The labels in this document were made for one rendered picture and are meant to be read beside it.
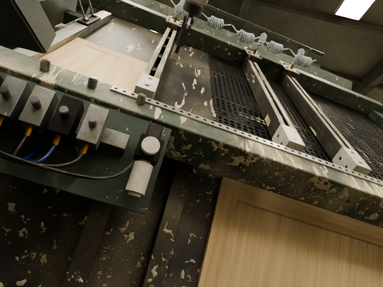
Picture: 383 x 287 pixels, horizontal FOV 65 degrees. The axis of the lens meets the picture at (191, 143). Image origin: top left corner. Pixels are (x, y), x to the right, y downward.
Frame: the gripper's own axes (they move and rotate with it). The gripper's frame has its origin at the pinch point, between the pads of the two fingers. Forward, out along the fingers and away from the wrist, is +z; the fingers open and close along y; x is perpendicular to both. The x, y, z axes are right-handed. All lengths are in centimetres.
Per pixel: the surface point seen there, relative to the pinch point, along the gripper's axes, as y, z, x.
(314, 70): 112, 1, -121
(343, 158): -37, 3, -68
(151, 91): -39.3, 3.6, 6.2
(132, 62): -4.3, 9.4, 15.2
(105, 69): -20.4, 9.6, 22.8
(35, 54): -33, 8, 42
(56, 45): -17.6, 8.6, 40.9
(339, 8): 271, -55, -194
